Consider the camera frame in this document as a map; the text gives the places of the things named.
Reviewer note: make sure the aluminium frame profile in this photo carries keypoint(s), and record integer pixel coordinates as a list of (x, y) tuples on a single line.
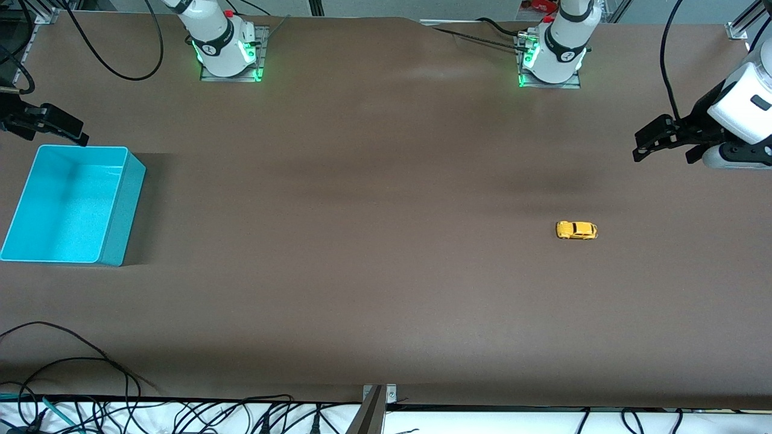
[(740, 29), (618, 9), (45, 17)]

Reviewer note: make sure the dark grey camera pole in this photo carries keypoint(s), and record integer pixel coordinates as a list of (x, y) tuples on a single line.
[(369, 416)]

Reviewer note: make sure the brown table mat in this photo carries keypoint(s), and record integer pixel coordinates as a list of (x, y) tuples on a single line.
[(386, 271)]

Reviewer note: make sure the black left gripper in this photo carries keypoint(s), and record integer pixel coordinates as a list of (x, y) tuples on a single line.
[(698, 119)]

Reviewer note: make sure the teal plastic bin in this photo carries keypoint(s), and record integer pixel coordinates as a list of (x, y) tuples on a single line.
[(60, 205)]

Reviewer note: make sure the red object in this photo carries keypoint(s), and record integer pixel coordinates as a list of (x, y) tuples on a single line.
[(543, 6)]

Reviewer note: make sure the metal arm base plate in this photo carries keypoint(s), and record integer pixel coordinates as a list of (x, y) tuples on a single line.
[(573, 85), (232, 79)]

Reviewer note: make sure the silver metal bracket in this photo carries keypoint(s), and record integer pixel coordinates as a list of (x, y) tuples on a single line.
[(391, 393)]

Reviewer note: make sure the black power plug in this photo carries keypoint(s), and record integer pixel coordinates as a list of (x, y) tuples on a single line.
[(263, 425), (316, 423)]

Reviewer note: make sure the yellow beetle toy car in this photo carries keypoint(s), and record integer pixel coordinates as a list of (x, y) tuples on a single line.
[(576, 230)]

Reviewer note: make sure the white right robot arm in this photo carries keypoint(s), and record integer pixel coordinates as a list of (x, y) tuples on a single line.
[(211, 33)]

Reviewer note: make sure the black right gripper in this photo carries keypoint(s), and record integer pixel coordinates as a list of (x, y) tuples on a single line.
[(13, 114)]

